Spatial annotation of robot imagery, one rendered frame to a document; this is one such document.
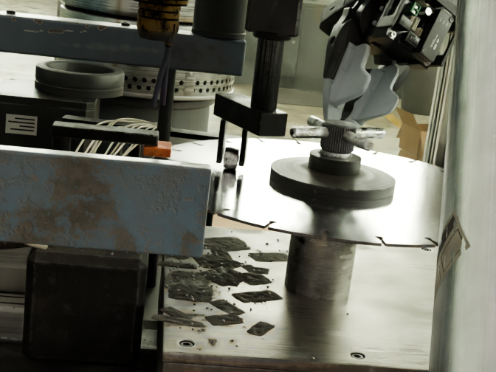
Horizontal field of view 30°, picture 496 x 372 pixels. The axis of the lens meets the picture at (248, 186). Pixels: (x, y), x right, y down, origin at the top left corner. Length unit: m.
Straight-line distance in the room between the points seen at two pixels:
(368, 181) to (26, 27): 0.40
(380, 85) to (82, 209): 0.38
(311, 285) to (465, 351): 0.51
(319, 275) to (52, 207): 0.28
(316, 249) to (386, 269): 0.14
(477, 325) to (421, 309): 0.52
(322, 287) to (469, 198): 0.48
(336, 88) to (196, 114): 0.66
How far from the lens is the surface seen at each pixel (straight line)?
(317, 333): 0.76
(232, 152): 0.82
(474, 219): 0.34
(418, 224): 0.73
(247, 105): 0.78
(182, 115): 1.49
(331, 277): 0.82
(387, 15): 0.89
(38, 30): 1.00
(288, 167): 0.81
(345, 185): 0.78
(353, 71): 0.88
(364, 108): 0.90
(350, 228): 0.70
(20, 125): 1.18
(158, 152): 0.79
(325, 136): 0.80
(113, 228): 0.63
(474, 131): 0.37
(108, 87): 1.21
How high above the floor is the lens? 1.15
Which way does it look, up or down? 15 degrees down
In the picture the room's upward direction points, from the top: 7 degrees clockwise
